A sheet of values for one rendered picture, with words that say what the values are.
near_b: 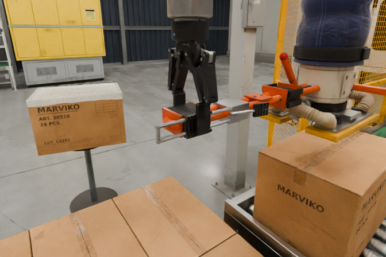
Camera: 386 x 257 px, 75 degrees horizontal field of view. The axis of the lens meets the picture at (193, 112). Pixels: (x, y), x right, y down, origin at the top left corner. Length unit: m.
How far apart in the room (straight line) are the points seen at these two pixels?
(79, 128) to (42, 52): 5.90
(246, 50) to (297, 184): 1.24
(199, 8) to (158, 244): 1.04
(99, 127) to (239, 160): 1.22
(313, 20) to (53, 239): 1.39
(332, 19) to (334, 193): 0.58
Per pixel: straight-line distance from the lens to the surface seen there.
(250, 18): 1.99
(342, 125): 0.93
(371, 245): 1.50
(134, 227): 1.36
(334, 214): 1.08
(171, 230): 1.32
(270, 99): 0.72
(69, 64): 7.89
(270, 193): 1.19
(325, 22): 0.90
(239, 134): 2.20
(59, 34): 7.77
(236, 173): 2.38
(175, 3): 0.49
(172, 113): 0.53
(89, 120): 1.94
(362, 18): 0.94
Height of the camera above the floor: 1.45
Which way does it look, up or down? 18 degrees down
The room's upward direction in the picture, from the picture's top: straight up
